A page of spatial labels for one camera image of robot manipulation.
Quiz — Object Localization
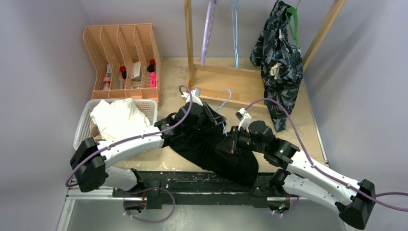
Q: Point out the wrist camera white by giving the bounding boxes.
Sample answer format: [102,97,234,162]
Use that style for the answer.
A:
[235,108,252,130]
[186,88,203,106]

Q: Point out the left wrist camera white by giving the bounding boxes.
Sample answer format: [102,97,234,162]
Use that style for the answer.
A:
[186,88,203,106]

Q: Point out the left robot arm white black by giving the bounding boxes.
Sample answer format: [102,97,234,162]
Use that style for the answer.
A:
[70,103,226,197]

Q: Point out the lilac hanger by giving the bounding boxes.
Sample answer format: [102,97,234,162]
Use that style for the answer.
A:
[201,0,217,66]

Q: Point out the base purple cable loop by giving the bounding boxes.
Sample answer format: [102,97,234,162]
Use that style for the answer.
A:
[123,187,176,224]

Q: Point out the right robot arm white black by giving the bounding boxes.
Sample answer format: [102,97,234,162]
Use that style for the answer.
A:
[217,120,375,230]

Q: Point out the pink highlighter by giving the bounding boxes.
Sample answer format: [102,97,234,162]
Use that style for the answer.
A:
[150,72,157,88]

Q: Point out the white small box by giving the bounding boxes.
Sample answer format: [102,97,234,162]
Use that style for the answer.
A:
[131,61,141,82]

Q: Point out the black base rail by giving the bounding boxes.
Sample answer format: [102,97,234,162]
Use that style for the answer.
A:
[113,171,296,209]

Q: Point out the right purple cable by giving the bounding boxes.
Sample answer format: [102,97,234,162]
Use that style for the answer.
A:
[243,98,408,213]

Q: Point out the plain black shorts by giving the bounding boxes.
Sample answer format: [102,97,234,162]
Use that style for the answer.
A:
[164,112,259,185]

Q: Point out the white plastic basket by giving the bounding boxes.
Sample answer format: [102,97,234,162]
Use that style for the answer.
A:
[73,98,158,150]

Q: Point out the red black marker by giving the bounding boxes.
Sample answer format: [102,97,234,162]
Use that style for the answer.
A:
[119,65,127,80]

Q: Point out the white shorts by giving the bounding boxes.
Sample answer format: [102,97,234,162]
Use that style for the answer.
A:
[90,98,151,141]

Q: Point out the black patterned shorts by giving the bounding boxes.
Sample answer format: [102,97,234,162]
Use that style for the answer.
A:
[250,0,304,132]

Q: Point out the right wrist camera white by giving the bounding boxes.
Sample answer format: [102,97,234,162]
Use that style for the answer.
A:
[235,108,252,130]

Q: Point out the light blue hanger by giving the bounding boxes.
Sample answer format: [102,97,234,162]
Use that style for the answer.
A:
[214,89,233,137]
[231,0,239,69]

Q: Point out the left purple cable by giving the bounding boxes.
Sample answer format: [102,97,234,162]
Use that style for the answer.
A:
[65,85,194,188]

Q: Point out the beige shorts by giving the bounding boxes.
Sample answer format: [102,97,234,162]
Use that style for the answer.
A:
[89,126,105,142]

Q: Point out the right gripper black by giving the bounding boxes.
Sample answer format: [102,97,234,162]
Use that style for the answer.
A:
[217,127,266,155]

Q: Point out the green hanger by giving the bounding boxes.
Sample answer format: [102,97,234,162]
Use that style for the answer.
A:
[285,6,300,51]

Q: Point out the peach plastic file organizer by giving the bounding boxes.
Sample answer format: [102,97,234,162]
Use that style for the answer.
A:
[82,23,161,103]

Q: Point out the wooden clothes rack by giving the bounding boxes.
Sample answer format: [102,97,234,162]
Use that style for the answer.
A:
[184,0,346,108]

